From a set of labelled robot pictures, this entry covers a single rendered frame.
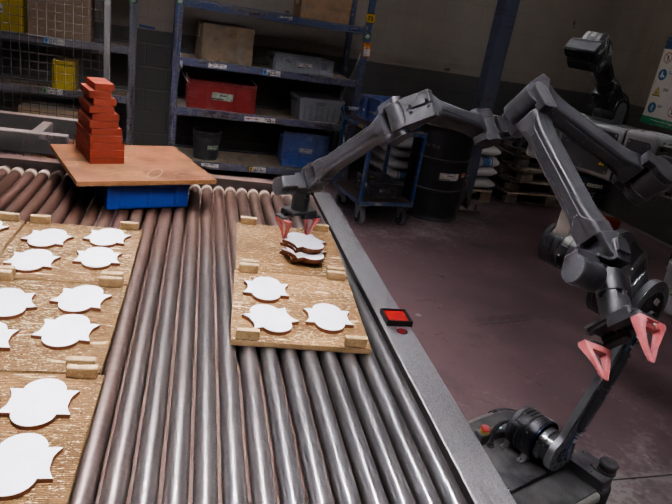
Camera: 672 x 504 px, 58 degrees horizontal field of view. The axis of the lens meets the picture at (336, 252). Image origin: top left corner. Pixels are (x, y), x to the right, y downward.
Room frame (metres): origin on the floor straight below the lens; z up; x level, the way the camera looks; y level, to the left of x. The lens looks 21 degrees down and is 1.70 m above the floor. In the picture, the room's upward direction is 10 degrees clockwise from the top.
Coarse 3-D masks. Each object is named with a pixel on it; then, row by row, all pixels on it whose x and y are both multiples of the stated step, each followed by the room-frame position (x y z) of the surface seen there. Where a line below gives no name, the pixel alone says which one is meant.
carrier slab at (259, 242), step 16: (240, 224) 2.05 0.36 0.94; (256, 224) 2.08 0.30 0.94; (240, 240) 1.90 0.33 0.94; (256, 240) 1.92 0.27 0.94; (272, 240) 1.95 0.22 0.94; (240, 256) 1.76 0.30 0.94; (256, 256) 1.78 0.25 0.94; (272, 256) 1.81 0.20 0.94; (336, 256) 1.90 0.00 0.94; (272, 272) 1.69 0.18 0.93; (288, 272) 1.70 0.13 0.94; (304, 272) 1.72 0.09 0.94; (320, 272) 1.74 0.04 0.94
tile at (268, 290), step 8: (248, 280) 1.57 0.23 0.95; (256, 280) 1.58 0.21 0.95; (264, 280) 1.59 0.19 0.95; (272, 280) 1.60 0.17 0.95; (248, 288) 1.52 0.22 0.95; (256, 288) 1.53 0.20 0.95; (264, 288) 1.54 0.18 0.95; (272, 288) 1.55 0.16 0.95; (280, 288) 1.56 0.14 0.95; (256, 296) 1.48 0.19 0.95; (264, 296) 1.49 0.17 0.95; (272, 296) 1.50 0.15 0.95; (280, 296) 1.51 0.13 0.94; (288, 296) 1.52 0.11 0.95
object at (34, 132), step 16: (0, 112) 2.76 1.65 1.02; (16, 112) 2.81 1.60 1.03; (0, 128) 2.48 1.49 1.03; (16, 128) 2.78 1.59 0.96; (32, 128) 2.80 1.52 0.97; (48, 128) 2.73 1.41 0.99; (64, 128) 2.83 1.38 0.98; (0, 144) 2.46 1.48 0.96; (16, 144) 2.48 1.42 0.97; (32, 144) 2.49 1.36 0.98; (48, 144) 2.51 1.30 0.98
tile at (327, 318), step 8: (320, 304) 1.50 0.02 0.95; (328, 304) 1.51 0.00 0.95; (304, 312) 1.45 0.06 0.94; (312, 312) 1.44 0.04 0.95; (320, 312) 1.45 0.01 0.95; (328, 312) 1.46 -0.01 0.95; (336, 312) 1.47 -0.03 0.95; (344, 312) 1.47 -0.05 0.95; (312, 320) 1.40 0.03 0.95; (320, 320) 1.40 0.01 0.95; (328, 320) 1.41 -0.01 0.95; (336, 320) 1.42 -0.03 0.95; (344, 320) 1.43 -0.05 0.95; (320, 328) 1.37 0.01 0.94; (328, 328) 1.37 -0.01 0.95; (336, 328) 1.38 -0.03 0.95
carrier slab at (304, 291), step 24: (240, 288) 1.54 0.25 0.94; (288, 288) 1.59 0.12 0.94; (312, 288) 1.62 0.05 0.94; (336, 288) 1.64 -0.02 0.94; (240, 312) 1.40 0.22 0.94; (288, 312) 1.44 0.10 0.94; (264, 336) 1.30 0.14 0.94; (288, 336) 1.32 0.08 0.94; (312, 336) 1.34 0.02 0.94; (336, 336) 1.36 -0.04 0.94
